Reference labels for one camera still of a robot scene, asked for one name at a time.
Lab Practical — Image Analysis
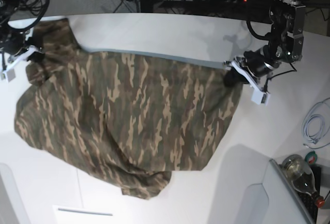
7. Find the green tape roll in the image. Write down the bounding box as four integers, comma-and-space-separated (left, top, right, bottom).
305, 151, 318, 165

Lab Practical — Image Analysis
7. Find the light blue coiled cable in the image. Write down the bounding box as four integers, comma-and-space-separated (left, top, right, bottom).
302, 97, 330, 149

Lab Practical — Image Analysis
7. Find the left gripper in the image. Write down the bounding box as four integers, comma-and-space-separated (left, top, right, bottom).
223, 50, 281, 87

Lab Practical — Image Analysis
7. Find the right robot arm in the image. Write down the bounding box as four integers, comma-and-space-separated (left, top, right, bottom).
1, 0, 50, 65

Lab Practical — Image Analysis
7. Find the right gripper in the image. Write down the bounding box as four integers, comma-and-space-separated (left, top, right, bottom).
1, 32, 44, 63

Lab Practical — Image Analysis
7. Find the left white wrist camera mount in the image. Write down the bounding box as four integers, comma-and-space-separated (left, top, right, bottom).
223, 57, 270, 105

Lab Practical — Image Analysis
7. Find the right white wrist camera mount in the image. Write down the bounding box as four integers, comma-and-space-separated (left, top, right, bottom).
1, 45, 43, 82

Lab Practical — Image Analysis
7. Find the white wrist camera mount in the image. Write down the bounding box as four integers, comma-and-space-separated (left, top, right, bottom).
1, 45, 43, 82
223, 57, 270, 105

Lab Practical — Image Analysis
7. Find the camouflage t-shirt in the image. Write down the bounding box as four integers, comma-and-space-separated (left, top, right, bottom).
14, 19, 243, 199

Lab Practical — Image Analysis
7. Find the clear plastic bottle red cap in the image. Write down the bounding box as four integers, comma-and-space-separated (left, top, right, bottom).
282, 154, 325, 208

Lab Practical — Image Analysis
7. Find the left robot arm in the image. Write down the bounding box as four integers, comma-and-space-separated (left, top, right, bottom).
224, 0, 308, 88

